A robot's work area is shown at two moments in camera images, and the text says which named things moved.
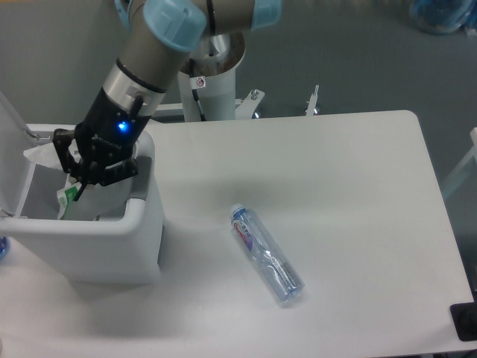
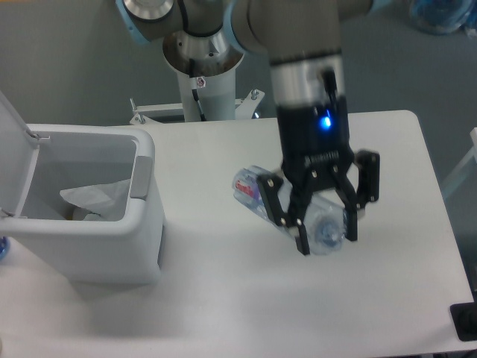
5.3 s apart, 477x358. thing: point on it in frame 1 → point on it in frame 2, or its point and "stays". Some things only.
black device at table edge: [464, 318] stays
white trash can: [115, 236] stays
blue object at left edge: [4, 247] stays
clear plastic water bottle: [280, 271] → [324, 219]
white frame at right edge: [472, 154] stays
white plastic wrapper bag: [47, 155] → [106, 202]
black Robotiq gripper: [106, 136] → [315, 144]
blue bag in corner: [444, 16] stays
